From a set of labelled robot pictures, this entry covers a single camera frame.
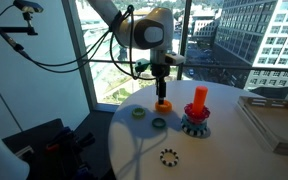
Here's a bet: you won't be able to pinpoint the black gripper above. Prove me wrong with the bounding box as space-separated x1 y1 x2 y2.
150 50 170 104

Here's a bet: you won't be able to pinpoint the orange toy ring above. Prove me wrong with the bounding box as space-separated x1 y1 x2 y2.
154 99 173 114

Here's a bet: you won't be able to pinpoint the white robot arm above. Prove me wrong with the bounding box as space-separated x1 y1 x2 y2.
87 0 175 104

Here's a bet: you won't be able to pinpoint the orange stacking rod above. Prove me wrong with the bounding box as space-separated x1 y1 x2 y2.
193 86 208 115

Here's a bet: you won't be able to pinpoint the wooden tray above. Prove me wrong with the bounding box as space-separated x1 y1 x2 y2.
238 96 288 155

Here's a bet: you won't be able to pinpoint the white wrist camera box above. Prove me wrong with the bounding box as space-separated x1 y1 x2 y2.
165 53 185 65

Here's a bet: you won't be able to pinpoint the yellow-green toy ring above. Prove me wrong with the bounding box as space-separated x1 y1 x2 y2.
131 107 147 120

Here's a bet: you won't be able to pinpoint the red toy ring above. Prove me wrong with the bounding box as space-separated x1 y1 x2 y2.
183 102 211 125

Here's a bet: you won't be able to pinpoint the green toy ring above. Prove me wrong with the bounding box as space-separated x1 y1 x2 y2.
151 117 168 130

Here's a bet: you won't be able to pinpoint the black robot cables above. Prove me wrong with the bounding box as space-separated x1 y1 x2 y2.
0 3 158 81

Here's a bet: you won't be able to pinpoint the black white striped base ring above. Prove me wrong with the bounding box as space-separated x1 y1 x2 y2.
180 122 210 138

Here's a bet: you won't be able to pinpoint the black and white toy ring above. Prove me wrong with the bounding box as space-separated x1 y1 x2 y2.
159 148 180 168

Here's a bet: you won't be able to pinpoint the camera on black mount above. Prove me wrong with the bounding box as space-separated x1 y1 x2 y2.
0 0 45 37

